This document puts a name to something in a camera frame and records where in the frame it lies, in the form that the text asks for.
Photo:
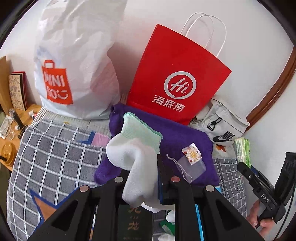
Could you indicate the orange round dish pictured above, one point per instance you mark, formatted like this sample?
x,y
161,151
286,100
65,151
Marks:
x,y
8,151

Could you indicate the dark green tea tin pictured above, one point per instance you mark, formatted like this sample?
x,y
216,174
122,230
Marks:
x,y
135,222

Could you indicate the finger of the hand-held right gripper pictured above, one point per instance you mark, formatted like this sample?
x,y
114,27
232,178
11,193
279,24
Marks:
x,y
248,176

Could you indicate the red paper shopping bag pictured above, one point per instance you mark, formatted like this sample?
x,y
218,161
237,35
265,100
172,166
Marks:
x,y
161,69

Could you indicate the white sock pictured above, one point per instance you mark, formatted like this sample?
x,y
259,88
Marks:
x,y
129,148

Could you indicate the wooden nightstand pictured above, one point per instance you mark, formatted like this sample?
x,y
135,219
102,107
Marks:
x,y
25,115

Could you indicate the wooden headboard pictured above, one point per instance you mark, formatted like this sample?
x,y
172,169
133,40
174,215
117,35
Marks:
x,y
4,76

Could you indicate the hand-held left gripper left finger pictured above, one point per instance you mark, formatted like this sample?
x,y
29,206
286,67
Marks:
x,y
115,192

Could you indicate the green tissue packet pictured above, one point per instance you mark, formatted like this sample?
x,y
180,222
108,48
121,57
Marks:
x,y
242,150

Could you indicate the person's right hand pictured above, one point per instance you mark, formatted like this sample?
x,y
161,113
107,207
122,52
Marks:
x,y
252,213

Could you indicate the doodle cover book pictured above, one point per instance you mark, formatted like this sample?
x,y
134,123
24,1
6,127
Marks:
x,y
17,90

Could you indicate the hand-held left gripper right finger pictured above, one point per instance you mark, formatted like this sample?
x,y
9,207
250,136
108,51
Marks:
x,y
163,192

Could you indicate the white plastic shopping bag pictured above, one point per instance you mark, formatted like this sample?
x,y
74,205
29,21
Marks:
x,y
81,58

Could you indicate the blue tissue pack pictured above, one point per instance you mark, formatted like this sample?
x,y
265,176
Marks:
x,y
200,222

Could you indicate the grey waist bag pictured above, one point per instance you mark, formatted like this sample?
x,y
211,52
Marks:
x,y
226,120

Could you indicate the purple towel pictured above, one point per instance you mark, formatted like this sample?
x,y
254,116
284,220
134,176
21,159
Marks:
x,y
175,139

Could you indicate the grey checked blanket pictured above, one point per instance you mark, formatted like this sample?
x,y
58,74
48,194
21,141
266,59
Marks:
x,y
57,157

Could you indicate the brown wooden door frame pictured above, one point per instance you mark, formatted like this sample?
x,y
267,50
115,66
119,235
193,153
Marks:
x,y
272,97

